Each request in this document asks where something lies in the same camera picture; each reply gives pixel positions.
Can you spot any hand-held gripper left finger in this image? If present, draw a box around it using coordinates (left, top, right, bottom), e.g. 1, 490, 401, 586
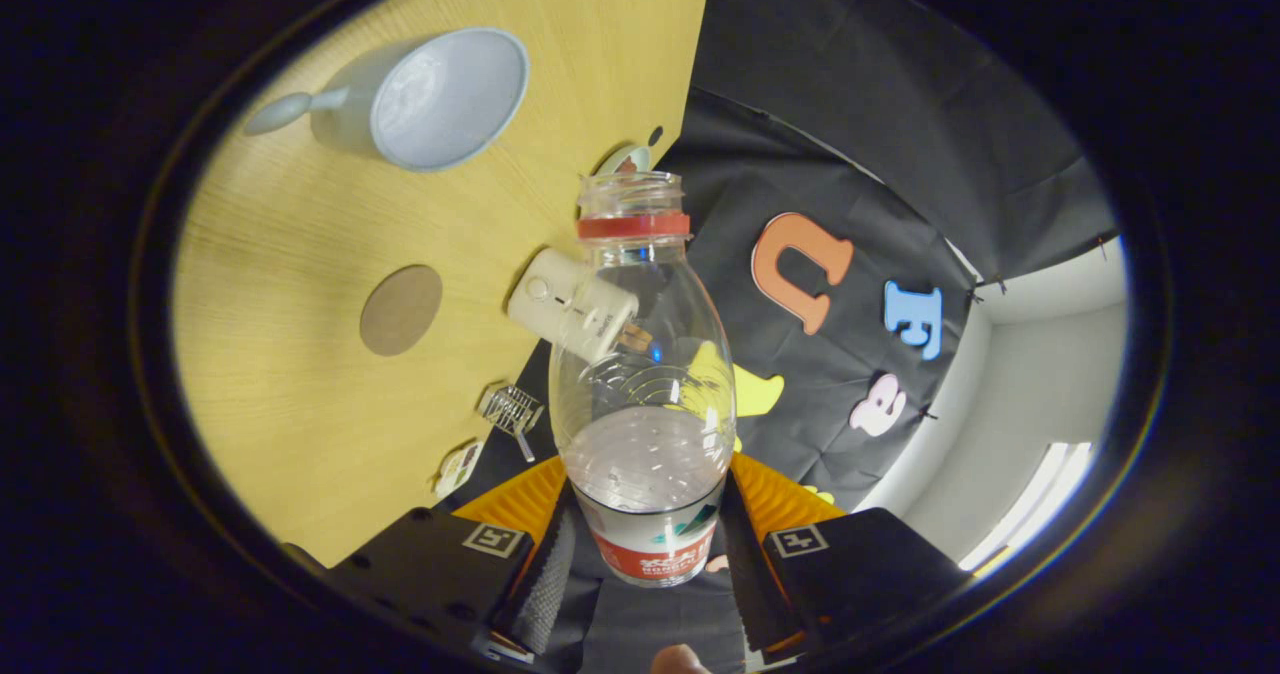
285, 454, 581, 661

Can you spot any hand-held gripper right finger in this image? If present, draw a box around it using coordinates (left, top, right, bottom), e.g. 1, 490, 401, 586
722, 451, 973, 655

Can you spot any clear plastic juice bottle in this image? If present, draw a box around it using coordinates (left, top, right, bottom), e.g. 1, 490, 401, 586
548, 170, 738, 589

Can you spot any round brown coaster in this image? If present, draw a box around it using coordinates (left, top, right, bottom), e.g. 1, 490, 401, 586
359, 264, 444, 357

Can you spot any pale grey cup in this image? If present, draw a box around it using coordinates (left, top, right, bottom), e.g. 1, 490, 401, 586
243, 27, 530, 173

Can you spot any white divided condiment tray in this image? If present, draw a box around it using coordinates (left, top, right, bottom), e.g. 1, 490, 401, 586
433, 439, 486, 500

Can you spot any white toaster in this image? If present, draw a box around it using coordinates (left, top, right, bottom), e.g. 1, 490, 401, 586
506, 247, 641, 365

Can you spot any large ceiling light panel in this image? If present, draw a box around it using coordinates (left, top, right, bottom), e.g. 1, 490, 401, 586
960, 442, 1093, 573

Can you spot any wooden table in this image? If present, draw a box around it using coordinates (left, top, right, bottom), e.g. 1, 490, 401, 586
170, 0, 716, 567

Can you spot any pale green plate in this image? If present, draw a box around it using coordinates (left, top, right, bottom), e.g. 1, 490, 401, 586
592, 143, 653, 177

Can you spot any metal wire rack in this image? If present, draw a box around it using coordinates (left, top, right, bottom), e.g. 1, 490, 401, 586
478, 383, 546, 463

